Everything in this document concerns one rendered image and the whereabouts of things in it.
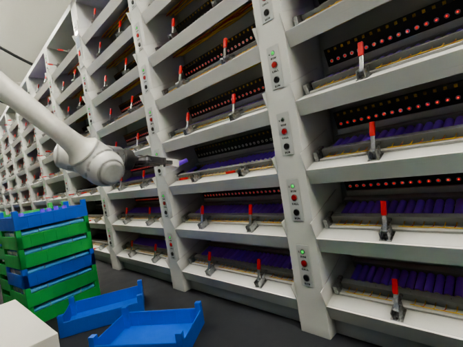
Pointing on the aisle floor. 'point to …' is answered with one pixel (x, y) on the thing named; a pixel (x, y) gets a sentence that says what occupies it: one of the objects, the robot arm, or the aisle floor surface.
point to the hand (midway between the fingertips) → (169, 162)
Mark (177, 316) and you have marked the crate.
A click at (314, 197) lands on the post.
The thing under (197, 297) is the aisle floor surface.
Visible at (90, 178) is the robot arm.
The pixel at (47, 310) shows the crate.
